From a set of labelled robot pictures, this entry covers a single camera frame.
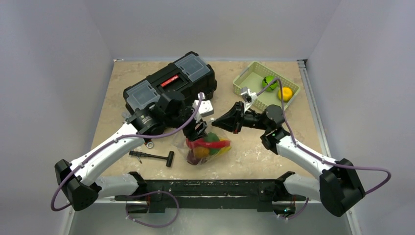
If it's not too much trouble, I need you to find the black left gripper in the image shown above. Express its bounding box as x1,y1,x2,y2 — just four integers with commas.
165,101,208,141

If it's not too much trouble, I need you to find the green toy pepper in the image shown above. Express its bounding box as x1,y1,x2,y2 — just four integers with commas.
204,132,220,155

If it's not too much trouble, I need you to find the red toy chili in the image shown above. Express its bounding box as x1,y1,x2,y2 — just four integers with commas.
185,139,231,149

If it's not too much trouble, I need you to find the red toy apple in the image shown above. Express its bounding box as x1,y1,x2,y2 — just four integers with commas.
185,139,198,150

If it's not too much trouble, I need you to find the orange toy fruit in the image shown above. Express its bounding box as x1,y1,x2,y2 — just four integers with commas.
193,146,210,159

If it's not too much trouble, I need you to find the clear zip top bag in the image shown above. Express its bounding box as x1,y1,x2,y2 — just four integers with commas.
172,118,231,165

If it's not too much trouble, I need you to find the yellow toy banana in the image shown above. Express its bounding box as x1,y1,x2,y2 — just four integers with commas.
217,138,231,155

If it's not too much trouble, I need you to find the dark red toy fruit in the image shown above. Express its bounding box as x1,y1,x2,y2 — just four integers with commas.
186,149,200,165

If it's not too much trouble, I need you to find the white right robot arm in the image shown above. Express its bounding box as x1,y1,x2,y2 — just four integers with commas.
212,101,366,217

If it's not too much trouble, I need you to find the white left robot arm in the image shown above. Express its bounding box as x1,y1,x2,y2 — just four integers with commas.
50,92,213,212

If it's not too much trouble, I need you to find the black rubber mallet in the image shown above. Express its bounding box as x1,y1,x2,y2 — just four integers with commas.
129,150,175,167

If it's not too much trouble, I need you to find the green plastic basket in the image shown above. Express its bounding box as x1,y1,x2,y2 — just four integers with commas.
233,61,300,111

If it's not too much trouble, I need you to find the red adjustable wrench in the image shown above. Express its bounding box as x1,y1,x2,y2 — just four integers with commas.
145,140,154,149

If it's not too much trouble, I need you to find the green toy ball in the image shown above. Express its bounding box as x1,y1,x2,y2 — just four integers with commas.
262,76,278,92

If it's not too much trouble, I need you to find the black plastic toolbox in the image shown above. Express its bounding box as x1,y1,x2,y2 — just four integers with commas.
122,51,217,130

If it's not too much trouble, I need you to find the yellow toy lemon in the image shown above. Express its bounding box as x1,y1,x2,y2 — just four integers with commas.
277,87,294,102

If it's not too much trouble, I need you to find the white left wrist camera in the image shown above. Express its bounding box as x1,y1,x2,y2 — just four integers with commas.
192,100,214,122

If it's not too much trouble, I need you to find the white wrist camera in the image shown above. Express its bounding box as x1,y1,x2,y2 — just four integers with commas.
240,87,257,113
192,100,214,122

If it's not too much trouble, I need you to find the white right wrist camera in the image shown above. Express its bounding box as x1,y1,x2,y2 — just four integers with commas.
240,87,257,113

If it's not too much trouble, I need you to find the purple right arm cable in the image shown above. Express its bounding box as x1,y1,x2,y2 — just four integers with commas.
256,77,392,195

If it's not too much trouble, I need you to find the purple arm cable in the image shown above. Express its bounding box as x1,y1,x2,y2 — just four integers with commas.
50,92,204,212
256,77,392,195

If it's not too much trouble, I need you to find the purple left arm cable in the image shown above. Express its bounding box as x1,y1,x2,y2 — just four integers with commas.
50,92,204,212

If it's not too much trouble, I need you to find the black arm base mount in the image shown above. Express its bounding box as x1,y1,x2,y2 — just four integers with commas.
115,171,306,215

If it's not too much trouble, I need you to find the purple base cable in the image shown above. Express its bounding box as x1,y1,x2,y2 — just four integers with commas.
125,189,180,228

